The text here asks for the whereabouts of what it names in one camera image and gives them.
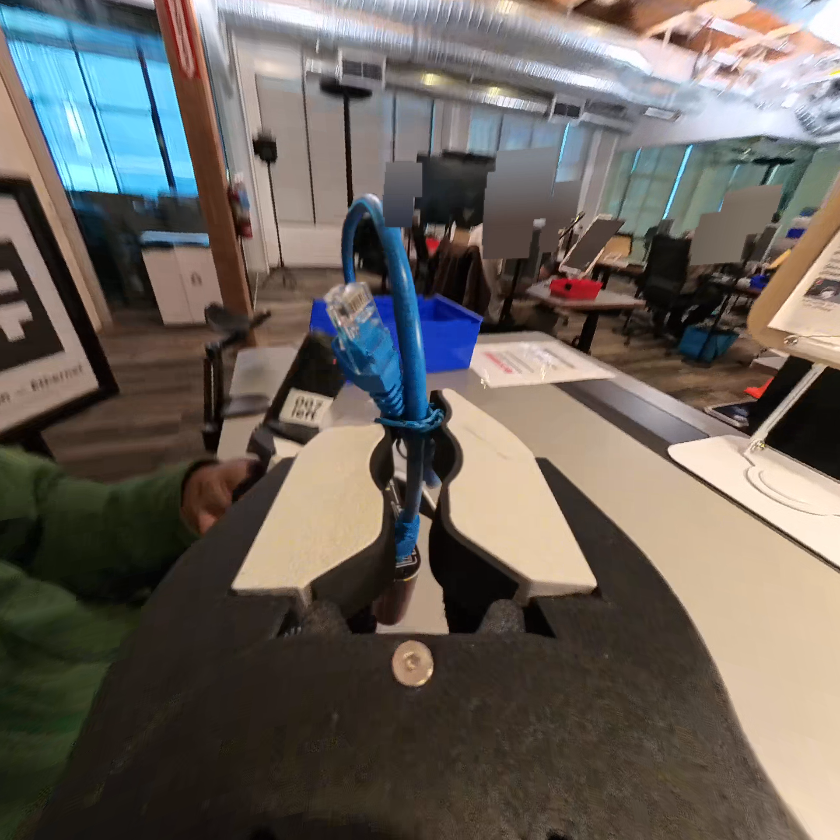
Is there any grey board on stand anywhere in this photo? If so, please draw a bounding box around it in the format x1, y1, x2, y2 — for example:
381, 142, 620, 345
561, 218, 624, 273

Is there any instruction board on white stand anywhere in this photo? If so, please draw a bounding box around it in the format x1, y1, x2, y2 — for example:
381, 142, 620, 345
668, 190, 840, 571

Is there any teal floor crate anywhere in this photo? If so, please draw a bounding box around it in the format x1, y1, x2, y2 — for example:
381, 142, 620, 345
678, 323, 740, 365

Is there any red white post sign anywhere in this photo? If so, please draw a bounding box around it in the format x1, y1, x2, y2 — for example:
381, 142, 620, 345
164, 0, 201, 81

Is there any blue ethernet cable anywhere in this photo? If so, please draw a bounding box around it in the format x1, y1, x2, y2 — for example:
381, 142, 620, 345
325, 193, 447, 565

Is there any silver ventilation duct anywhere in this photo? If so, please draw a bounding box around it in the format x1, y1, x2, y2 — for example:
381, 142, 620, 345
217, 0, 657, 122

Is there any wooden post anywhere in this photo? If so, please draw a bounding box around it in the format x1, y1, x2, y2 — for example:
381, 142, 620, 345
154, 0, 258, 347

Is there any black office chair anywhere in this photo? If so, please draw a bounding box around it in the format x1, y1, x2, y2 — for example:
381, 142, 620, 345
640, 233, 697, 329

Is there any black floor lamp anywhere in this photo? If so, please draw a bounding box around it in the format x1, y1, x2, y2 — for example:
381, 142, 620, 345
319, 77, 373, 211

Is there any blue plastic bin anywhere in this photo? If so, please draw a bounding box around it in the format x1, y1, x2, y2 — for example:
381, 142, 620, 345
310, 293, 484, 374

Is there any black computer monitor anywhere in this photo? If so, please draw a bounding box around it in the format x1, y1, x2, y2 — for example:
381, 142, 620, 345
416, 152, 496, 227

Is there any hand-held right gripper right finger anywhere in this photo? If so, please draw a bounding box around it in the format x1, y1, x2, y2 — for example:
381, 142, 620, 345
430, 388, 599, 621

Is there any smartphone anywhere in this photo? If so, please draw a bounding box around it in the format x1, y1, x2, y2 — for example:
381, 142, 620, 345
705, 400, 756, 429

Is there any printed paper sheet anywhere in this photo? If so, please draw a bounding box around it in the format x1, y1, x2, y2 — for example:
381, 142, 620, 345
471, 341, 618, 389

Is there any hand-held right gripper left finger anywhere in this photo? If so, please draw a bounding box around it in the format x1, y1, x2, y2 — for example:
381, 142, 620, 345
231, 423, 395, 621

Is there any white recycling cabinet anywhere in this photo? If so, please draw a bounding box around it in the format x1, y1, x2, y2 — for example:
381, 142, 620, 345
140, 230, 224, 327

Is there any black network adapter box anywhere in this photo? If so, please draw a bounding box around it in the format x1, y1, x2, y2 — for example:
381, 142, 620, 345
387, 479, 424, 585

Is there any light panel on tripod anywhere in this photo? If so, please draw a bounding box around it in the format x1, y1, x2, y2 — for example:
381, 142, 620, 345
252, 133, 298, 291

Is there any red fire extinguisher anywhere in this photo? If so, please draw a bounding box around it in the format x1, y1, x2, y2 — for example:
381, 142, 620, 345
228, 180, 254, 240

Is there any framed black-white tag sign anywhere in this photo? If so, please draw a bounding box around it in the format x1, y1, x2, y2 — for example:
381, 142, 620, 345
0, 176, 120, 442

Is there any person's left hand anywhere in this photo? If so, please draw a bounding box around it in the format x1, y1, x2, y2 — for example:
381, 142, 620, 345
180, 456, 266, 534

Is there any person's left forearm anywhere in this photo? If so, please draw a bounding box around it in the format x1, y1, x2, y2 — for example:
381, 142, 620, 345
0, 445, 221, 834

